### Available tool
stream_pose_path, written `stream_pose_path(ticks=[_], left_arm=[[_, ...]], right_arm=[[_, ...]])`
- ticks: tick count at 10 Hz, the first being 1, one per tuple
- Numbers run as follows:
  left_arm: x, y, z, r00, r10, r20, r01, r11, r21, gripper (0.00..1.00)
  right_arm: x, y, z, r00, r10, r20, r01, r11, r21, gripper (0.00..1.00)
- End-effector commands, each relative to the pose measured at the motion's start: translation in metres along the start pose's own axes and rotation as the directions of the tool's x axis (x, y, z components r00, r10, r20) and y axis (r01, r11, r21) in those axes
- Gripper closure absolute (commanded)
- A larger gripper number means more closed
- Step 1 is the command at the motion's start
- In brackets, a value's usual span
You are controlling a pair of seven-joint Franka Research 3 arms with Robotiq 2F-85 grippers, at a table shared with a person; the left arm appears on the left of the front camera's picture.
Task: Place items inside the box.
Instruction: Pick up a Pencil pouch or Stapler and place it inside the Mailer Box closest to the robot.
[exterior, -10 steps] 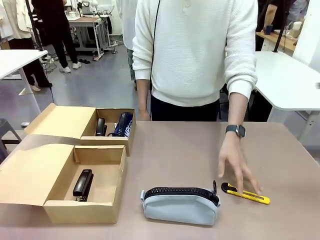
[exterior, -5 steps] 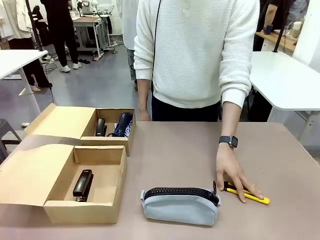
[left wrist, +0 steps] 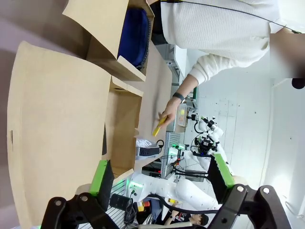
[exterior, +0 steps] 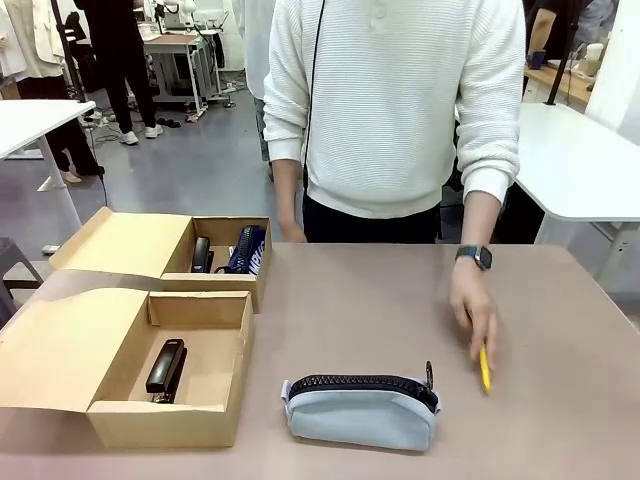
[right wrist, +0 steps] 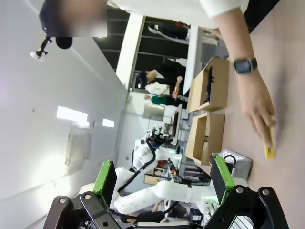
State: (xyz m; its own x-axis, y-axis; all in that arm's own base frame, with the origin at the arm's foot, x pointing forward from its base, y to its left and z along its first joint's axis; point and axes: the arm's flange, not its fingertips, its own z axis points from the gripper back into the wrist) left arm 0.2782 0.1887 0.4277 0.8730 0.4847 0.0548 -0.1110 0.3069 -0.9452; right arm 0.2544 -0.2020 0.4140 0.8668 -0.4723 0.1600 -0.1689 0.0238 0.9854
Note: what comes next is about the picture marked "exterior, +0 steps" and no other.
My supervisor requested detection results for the person's left hand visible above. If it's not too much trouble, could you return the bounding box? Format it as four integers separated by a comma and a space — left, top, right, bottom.
447, 259, 501, 374

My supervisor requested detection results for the white table with rounded corner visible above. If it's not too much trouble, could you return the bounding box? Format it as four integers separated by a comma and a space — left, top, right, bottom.
0, 98, 97, 229

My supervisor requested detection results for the bystander in cream jacket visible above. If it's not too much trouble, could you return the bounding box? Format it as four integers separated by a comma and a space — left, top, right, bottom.
0, 0, 106, 184

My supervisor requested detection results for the grey zip pencil case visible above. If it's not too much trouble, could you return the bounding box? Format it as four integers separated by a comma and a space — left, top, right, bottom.
279, 360, 444, 453

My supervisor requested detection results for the person in white sweater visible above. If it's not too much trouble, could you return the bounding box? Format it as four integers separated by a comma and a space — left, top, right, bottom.
262, 0, 527, 245

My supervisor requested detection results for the bystander in grey top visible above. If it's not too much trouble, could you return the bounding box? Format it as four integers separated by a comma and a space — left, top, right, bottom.
574, 0, 621, 49

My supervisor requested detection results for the black slanted stand pole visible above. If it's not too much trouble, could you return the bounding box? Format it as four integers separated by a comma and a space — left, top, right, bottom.
546, 0, 586, 106

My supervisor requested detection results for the bystander in black clothes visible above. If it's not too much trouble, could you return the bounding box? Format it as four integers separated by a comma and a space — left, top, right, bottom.
84, 0, 165, 146

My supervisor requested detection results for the black lanyard cord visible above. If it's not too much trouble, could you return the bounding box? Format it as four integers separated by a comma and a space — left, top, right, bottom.
299, 0, 327, 194

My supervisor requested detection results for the black floor cable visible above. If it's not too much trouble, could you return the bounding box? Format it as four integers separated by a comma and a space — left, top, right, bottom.
89, 124, 112, 209

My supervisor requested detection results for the small brown cardboard box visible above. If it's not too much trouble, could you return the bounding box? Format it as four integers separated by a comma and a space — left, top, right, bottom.
48, 206, 274, 315

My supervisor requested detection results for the yellow utility knife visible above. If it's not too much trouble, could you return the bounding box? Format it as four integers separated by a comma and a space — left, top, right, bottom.
478, 343, 494, 396

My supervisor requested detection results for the navy zip pencil case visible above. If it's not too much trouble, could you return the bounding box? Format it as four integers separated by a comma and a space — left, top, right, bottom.
214, 224, 266, 276

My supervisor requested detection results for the black stapler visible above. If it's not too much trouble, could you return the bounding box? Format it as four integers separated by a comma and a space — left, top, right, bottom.
189, 236, 215, 274
144, 337, 189, 404

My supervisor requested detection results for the white cylinder container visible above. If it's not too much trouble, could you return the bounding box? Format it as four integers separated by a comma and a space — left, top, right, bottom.
585, 42, 607, 76

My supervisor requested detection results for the black tripod pole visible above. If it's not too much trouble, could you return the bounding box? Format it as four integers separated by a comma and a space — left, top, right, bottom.
49, 0, 89, 104

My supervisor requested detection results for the bystander in dark top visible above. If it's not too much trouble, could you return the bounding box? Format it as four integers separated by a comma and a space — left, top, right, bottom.
519, 0, 569, 61

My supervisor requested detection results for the person's right hand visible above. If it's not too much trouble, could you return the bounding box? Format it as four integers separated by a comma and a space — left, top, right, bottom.
277, 214, 309, 245

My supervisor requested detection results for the large brown cardboard box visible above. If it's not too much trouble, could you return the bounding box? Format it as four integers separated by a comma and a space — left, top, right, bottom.
0, 287, 257, 450

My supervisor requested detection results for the wooden-top table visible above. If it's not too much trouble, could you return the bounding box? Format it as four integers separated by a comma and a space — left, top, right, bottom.
522, 58, 609, 107

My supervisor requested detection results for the large white table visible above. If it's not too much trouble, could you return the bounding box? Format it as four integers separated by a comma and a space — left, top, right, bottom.
512, 102, 640, 296

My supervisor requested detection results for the grey stool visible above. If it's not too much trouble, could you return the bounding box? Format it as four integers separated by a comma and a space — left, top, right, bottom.
0, 237, 45, 329

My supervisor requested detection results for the person's left forearm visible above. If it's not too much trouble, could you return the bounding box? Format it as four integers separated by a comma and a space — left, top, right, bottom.
459, 187, 504, 251

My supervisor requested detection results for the black smartwatch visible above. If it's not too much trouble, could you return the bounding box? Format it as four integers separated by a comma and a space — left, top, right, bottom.
453, 243, 494, 272

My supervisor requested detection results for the bystander in white top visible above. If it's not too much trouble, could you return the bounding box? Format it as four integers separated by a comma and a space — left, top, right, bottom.
232, 0, 276, 181

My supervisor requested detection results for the person's right forearm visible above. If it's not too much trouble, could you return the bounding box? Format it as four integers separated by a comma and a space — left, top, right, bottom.
272, 158, 304, 221

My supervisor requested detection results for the brown-top desk white frame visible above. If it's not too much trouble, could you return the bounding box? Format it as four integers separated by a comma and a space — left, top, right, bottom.
74, 29, 236, 124

